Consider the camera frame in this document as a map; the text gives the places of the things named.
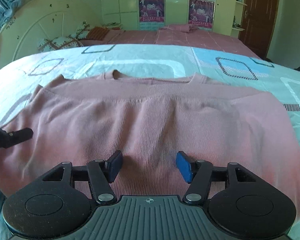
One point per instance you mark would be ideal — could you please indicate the brown wooden door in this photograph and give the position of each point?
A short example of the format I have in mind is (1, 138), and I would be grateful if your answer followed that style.
(258, 22)

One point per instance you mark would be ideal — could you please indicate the cream wardrobe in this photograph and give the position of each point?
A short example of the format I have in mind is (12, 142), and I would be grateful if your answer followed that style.
(126, 14)

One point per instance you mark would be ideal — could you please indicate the pink checked bedspread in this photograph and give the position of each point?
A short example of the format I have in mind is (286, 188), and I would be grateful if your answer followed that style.
(211, 40)

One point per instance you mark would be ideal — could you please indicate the pink sweater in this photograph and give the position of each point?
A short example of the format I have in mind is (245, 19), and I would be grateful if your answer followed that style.
(149, 121)

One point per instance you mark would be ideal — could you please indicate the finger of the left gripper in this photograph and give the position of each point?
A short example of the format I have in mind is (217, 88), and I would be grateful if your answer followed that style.
(9, 139)

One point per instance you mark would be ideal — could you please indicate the patterned pillow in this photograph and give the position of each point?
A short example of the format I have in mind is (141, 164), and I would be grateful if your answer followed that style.
(73, 40)

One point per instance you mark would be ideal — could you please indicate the lower right poster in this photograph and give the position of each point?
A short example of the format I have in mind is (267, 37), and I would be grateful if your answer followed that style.
(201, 13)

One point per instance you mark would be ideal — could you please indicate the folded pink cloth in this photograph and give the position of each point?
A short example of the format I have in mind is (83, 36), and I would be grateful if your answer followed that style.
(182, 28)

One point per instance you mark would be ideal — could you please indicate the striped brown pillow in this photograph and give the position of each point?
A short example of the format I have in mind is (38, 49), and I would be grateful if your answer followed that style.
(102, 34)

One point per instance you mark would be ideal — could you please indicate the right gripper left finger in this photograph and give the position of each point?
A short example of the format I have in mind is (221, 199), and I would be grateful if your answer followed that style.
(101, 174)

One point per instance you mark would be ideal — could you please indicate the lower left poster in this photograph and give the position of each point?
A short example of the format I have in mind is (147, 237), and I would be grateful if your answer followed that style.
(151, 10)

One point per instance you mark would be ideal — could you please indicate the cream arched headboard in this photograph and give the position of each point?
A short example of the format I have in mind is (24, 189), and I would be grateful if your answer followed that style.
(40, 19)

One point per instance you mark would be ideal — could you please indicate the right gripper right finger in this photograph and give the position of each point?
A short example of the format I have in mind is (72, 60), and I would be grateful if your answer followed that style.
(198, 175)

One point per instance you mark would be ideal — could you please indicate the corner shelves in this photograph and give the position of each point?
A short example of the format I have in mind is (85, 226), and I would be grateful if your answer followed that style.
(237, 24)

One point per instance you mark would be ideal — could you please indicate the poster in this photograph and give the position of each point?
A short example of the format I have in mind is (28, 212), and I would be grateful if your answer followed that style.
(151, 10)
(201, 13)

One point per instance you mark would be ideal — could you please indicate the patterned light blue bedsheet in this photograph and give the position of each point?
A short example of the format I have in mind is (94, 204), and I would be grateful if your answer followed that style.
(19, 78)

